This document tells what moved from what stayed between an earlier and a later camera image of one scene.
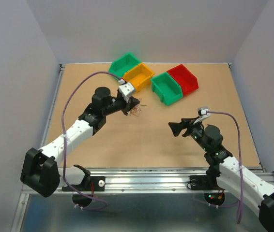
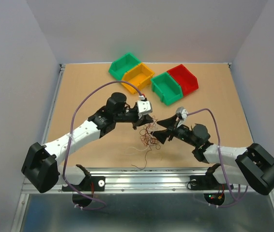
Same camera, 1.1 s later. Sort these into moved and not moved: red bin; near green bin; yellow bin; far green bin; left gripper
Moved: left gripper
Not moved: near green bin; yellow bin; far green bin; red bin
